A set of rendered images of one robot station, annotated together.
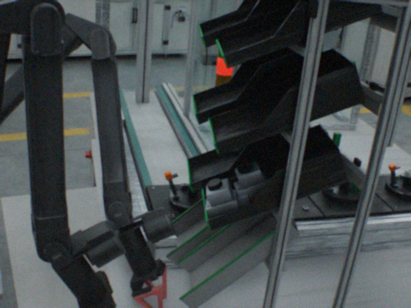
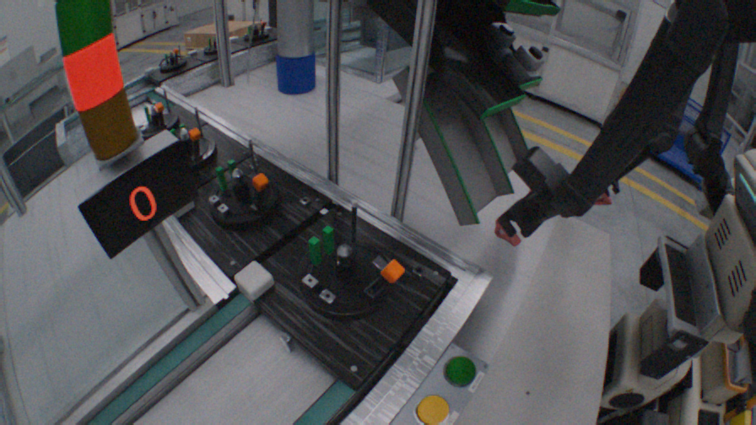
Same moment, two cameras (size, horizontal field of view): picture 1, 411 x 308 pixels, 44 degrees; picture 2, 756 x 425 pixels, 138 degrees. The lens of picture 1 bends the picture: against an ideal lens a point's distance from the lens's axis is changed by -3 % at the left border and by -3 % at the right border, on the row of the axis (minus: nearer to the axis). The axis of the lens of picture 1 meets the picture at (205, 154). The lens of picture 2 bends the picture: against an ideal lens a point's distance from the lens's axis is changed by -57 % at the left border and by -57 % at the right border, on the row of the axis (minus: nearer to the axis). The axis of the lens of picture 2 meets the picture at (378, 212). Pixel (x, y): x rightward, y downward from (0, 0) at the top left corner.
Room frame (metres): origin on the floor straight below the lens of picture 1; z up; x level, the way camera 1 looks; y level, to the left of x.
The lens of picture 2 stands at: (1.48, 0.26, 1.39)
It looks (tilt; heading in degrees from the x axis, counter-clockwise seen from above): 44 degrees down; 230
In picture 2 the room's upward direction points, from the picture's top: 6 degrees clockwise
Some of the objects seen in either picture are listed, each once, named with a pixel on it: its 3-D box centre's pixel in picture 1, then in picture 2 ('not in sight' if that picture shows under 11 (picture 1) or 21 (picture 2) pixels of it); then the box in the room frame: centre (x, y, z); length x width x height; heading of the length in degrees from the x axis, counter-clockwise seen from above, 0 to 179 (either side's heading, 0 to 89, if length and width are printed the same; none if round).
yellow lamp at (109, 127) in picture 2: (223, 80); (107, 121); (1.55, -0.03, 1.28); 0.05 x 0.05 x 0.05
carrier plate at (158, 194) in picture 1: (191, 205); (344, 283); (1.33, 0.03, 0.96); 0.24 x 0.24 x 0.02; 16
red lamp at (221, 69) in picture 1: (224, 65); (93, 71); (1.55, -0.03, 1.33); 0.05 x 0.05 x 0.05
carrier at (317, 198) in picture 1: (345, 183); (186, 142); (1.48, -0.45, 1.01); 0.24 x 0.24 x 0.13; 16
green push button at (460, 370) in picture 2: not in sight; (460, 371); (1.29, 0.24, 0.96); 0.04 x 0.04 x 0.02
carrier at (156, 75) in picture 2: not in sight; (172, 59); (1.44, -1.34, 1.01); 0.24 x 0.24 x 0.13; 16
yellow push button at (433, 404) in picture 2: not in sight; (432, 411); (1.36, 0.26, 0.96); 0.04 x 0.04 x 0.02
